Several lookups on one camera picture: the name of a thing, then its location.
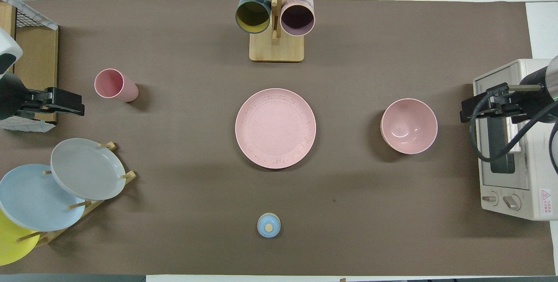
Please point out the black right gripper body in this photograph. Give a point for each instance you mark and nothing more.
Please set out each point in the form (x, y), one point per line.
(508, 103)

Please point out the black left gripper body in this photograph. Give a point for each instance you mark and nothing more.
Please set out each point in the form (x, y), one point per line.
(41, 101)

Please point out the pink tumbler cup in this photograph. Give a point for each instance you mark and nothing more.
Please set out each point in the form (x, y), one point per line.
(109, 83)

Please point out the pink bowl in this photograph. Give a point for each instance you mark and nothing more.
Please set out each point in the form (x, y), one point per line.
(409, 126)

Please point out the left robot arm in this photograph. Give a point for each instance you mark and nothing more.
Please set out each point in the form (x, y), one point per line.
(8, 94)

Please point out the grey plate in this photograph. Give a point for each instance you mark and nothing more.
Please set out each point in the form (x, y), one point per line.
(87, 168)

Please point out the beige toaster oven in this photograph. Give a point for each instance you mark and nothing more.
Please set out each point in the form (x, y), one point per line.
(532, 164)

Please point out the wooden plate rack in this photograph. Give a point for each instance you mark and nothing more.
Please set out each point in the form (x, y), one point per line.
(129, 176)

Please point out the light blue plate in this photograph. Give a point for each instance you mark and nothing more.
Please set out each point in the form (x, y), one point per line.
(30, 199)

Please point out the brown table mat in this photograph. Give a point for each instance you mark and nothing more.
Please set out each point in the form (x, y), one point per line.
(392, 229)

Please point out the yellow plate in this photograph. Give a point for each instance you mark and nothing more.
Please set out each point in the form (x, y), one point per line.
(13, 247)

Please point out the pink mug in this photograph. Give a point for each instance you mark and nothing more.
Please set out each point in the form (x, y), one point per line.
(297, 18)

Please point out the pink speckled plate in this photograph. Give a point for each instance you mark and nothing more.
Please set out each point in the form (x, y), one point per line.
(275, 128)

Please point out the dark green mug yellow inside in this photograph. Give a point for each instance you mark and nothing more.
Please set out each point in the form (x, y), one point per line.
(253, 15)

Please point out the wooden mug tree stand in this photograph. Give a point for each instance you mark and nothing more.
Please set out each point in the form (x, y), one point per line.
(277, 51)

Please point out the small blue lidded jar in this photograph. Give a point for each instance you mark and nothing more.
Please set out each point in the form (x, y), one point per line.
(268, 226)

